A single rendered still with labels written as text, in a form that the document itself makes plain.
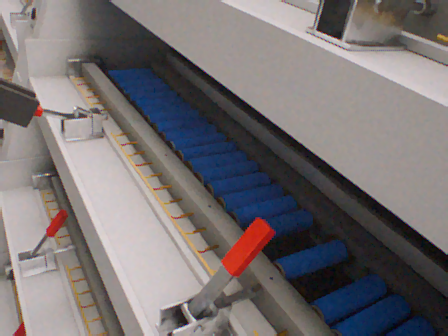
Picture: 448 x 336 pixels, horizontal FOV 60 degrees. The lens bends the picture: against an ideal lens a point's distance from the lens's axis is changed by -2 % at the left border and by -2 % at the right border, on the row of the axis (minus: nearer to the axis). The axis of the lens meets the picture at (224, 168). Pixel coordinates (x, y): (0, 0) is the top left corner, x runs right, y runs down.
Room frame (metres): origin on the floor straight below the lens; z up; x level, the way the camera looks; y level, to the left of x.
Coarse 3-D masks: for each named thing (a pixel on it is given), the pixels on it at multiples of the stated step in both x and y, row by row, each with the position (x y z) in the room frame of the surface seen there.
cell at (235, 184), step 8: (240, 176) 0.35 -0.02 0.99; (248, 176) 0.35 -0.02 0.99; (256, 176) 0.35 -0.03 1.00; (264, 176) 0.36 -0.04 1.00; (208, 184) 0.33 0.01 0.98; (216, 184) 0.32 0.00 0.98; (224, 184) 0.33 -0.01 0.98; (232, 184) 0.33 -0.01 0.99; (240, 184) 0.34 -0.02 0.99; (248, 184) 0.34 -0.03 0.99; (256, 184) 0.35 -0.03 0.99; (264, 184) 0.35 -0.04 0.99; (216, 192) 0.32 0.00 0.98; (224, 192) 0.32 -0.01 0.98
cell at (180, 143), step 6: (216, 132) 0.42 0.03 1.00; (222, 132) 0.42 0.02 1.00; (180, 138) 0.39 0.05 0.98; (186, 138) 0.39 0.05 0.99; (192, 138) 0.40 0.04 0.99; (198, 138) 0.40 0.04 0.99; (204, 138) 0.40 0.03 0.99; (210, 138) 0.41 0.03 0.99; (216, 138) 0.41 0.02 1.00; (222, 138) 0.42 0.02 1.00; (174, 144) 0.38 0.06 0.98; (180, 144) 0.38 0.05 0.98; (186, 144) 0.39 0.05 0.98; (192, 144) 0.39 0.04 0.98; (198, 144) 0.39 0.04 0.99; (204, 144) 0.40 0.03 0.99; (174, 150) 0.38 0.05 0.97
